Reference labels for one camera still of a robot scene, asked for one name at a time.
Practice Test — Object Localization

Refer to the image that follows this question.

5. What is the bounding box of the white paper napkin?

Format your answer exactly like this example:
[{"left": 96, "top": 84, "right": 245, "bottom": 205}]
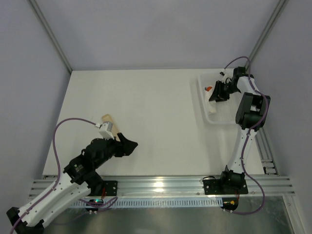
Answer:
[{"left": 204, "top": 89, "right": 217, "bottom": 115}]

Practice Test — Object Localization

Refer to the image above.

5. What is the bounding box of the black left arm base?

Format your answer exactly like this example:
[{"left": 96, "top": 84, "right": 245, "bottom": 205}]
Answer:
[{"left": 87, "top": 176, "right": 118, "bottom": 197}]

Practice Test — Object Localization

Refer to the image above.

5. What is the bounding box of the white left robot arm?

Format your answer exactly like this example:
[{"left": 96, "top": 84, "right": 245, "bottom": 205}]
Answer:
[{"left": 6, "top": 133, "right": 138, "bottom": 234}]

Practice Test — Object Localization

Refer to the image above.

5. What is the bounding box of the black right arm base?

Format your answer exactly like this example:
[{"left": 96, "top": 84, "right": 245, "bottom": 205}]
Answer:
[{"left": 202, "top": 170, "right": 249, "bottom": 195}]

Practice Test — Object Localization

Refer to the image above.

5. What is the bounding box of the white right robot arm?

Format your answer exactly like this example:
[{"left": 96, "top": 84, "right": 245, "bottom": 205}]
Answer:
[{"left": 203, "top": 67, "right": 271, "bottom": 195}]

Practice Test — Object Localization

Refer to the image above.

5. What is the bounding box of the white perforated plastic basket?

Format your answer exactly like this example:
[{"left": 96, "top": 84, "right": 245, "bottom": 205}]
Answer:
[{"left": 198, "top": 72, "right": 242, "bottom": 125}]

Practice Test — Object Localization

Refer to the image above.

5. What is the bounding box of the beige utensil case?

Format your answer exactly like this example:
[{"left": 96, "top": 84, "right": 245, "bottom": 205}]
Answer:
[{"left": 101, "top": 114, "right": 120, "bottom": 141}]

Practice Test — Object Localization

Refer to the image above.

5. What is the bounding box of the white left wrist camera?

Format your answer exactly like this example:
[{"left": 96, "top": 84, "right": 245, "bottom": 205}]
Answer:
[{"left": 95, "top": 123, "right": 114, "bottom": 140}]

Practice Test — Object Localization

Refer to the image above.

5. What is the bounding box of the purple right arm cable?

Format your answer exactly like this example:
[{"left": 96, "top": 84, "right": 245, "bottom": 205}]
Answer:
[{"left": 224, "top": 56, "right": 269, "bottom": 215}]

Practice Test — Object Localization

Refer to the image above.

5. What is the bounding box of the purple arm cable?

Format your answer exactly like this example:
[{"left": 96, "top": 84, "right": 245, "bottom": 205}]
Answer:
[
  {"left": 9, "top": 117, "right": 119, "bottom": 234},
  {"left": 224, "top": 56, "right": 269, "bottom": 215}
]

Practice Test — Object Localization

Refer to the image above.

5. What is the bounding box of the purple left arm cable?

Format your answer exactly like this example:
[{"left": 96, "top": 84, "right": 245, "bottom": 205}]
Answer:
[{"left": 9, "top": 117, "right": 119, "bottom": 234}]

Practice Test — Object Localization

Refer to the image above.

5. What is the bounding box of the slotted white cable duct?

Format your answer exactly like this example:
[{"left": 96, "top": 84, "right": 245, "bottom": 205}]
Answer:
[{"left": 70, "top": 197, "right": 224, "bottom": 208}]

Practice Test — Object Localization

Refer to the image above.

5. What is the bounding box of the aluminium front rail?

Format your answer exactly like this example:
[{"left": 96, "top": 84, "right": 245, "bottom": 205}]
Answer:
[{"left": 29, "top": 175, "right": 295, "bottom": 197}]

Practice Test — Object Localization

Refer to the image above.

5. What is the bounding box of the right aluminium frame post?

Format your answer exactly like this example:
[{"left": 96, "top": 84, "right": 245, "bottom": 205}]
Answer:
[{"left": 245, "top": 0, "right": 289, "bottom": 70}]

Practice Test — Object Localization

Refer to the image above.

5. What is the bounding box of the aluminium frame post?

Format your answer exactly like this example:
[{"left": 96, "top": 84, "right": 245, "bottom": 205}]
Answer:
[
  {"left": 27, "top": 0, "right": 73, "bottom": 74},
  {"left": 245, "top": 0, "right": 289, "bottom": 70}
]

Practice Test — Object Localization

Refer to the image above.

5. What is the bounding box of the left aluminium frame post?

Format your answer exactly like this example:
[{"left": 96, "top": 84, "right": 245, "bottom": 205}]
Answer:
[{"left": 27, "top": 0, "right": 73, "bottom": 74}]

